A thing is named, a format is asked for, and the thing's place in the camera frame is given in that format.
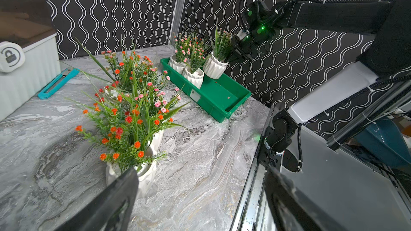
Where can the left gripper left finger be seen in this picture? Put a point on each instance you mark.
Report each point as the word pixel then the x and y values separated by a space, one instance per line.
pixel 110 210

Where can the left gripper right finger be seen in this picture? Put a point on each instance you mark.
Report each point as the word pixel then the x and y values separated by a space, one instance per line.
pixel 291 209

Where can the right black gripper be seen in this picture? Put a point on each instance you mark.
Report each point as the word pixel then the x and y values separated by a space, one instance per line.
pixel 245 42

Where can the green grass potted plant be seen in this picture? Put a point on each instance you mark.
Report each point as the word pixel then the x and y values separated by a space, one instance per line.
pixel 216 64

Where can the pink flower potted plant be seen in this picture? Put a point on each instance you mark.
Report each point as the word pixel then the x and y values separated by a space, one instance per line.
pixel 182 47

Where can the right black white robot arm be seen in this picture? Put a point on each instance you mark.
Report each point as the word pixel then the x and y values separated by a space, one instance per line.
pixel 332 57

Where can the green plastic storage tray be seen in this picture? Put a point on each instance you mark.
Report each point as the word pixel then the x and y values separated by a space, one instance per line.
pixel 219 98

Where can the orange flower potted plant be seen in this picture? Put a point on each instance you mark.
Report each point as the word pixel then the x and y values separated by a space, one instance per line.
pixel 123 145

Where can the red flower potted plant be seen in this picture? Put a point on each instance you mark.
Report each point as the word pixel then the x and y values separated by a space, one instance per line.
pixel 127 71

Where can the white box brown lid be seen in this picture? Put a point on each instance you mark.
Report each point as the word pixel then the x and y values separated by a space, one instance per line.
pixel 29 55

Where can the pink red flower plant pot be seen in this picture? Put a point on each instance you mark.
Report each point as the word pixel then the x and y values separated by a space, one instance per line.
pixel 142 97

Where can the teal utility knife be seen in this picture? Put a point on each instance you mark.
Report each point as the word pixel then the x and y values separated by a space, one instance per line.
pixel 57 83

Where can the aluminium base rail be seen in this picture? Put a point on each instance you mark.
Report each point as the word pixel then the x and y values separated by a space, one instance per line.
pixel 253 212

